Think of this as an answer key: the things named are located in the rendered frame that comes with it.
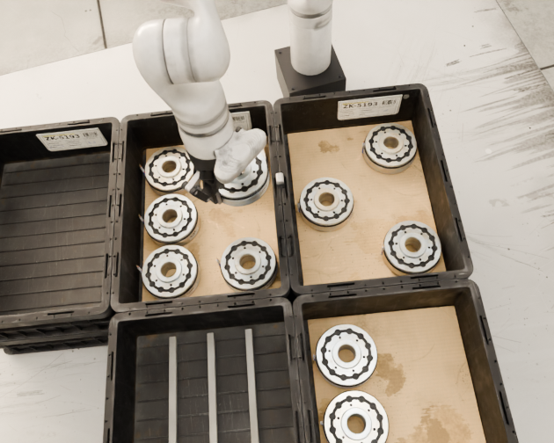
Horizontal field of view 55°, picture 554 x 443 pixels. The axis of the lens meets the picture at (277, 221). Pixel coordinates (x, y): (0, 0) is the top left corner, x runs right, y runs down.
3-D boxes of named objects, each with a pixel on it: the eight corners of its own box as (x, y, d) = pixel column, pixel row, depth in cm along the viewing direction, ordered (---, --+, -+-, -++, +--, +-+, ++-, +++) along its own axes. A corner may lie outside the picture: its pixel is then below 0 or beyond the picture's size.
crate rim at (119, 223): (124, 122, 106) (120, 115, 104) (273, 105, 106) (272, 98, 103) (114, 317, 89) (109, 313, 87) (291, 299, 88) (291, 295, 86)
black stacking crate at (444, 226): (277, 134, 114) (273, 101, 104) (415, 119, 113) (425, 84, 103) (295, 314, 97) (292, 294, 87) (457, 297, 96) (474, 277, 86)
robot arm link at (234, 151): (227, 188, 71) (220, 163, 65) (168, 145, 75) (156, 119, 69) (271, 142, 74) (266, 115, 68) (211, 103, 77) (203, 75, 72)
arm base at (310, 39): (286, 49, 125) (282, -10, 110) (324, 40, 126) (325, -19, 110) (296, 79, 121) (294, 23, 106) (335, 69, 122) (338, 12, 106)
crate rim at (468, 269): (273, 105, 106) (272, 98, 103) (424, 90, 105) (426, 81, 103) (292, 299, 88) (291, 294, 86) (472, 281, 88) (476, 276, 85)
